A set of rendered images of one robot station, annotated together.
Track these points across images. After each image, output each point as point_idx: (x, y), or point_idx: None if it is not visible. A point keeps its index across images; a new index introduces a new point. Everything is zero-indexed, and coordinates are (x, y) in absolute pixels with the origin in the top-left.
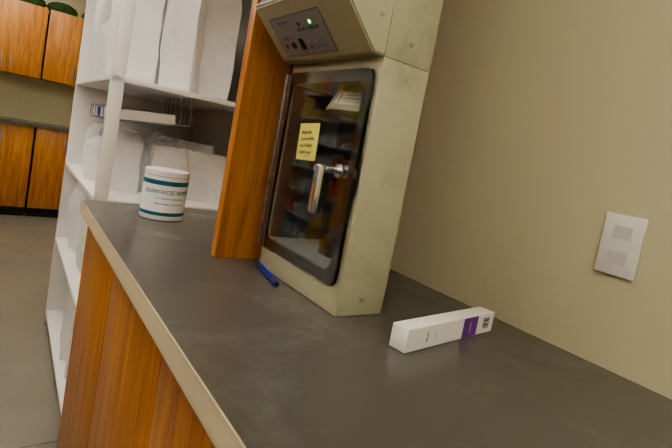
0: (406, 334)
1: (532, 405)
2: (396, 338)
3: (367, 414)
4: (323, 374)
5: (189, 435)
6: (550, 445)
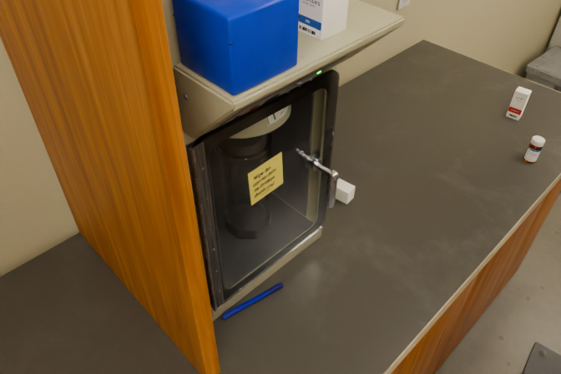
0: (354, 189)
1: (371, 153)
2: (350, 197)
3: (437, 209)
4: (415, 229)
5: None
6: (404, 154)
